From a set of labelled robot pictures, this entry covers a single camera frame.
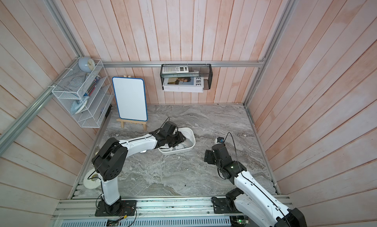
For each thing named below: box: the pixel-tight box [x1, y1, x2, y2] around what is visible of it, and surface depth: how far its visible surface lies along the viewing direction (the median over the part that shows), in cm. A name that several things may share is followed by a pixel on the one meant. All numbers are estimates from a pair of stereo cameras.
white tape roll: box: [83, 168, 103, 190], surface depth 83 cm
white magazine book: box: [162, 76, 205, 93], surface depth 95 cm
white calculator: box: [161, 65, 189, 75], surface depth 92 cm
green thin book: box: [160, 72, 201, 79], surface depth 90 cm
